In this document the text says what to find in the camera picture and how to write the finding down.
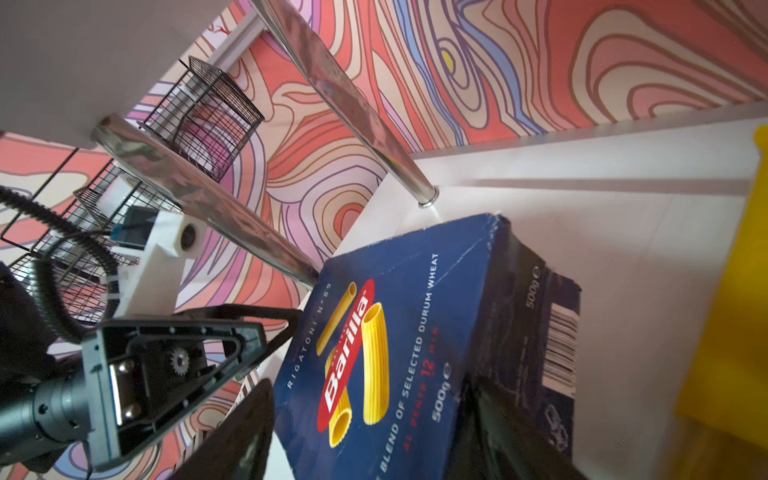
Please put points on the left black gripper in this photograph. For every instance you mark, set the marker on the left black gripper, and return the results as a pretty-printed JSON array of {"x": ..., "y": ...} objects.
[{"x": 145, "y": 374}]

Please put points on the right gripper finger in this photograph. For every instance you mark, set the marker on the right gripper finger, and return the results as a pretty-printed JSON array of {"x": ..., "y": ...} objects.
[{"x": 492, "y": 440}]

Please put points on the blue Barilla rigatoni box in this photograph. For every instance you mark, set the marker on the blue Barilla rigatoni box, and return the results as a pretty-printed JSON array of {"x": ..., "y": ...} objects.
[{"x": 371, "y": 384}]

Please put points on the short yellow Pastatime bag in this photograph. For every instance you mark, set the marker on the short yellow Pastatime bag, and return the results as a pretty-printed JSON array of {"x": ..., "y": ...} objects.
[{"x": 726, "y": 388}]

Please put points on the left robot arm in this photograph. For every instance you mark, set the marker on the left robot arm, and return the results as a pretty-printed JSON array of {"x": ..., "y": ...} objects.
[{"x": 44, "y": 405}]

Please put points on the white two-tier shelf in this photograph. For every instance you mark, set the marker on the white two-tier shelf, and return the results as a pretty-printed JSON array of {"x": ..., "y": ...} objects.
[{"x": 617, "y": 136}]

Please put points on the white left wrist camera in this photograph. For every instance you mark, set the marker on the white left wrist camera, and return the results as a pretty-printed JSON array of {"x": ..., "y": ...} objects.
[{"x": 161, "y": 242}]

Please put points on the black wire basket left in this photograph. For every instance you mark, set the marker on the black wire basket left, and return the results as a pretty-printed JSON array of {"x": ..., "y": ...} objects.
[{"x": 206, "y": 119}]

